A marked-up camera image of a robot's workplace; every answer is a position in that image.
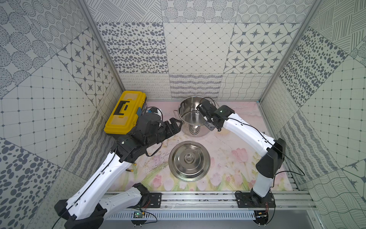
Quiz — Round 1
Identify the small circuit board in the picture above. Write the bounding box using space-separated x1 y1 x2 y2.
254 211 269 225
133 211 145 219

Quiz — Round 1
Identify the yellow black toolbox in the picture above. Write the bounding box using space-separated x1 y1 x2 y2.
104 91 146 135

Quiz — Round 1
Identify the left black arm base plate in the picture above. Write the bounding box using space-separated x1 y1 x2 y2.
134 192 162 209

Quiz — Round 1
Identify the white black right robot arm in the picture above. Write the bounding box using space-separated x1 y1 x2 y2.
196 98 286 206

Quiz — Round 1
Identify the left small circuit board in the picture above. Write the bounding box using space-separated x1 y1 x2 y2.
133 211 145 219

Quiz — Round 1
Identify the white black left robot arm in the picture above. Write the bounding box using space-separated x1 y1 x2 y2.
54 107 183 229

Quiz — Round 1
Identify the right small circuit board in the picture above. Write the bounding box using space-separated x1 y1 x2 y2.
254 211 269 225

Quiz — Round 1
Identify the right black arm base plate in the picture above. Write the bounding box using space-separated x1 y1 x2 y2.
234 191 276 209

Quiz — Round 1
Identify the stainless steel pot lid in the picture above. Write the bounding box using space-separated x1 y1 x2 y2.
168 141 211 183

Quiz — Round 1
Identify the aluminium mounting rail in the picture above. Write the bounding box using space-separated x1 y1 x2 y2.
102 191 315 211

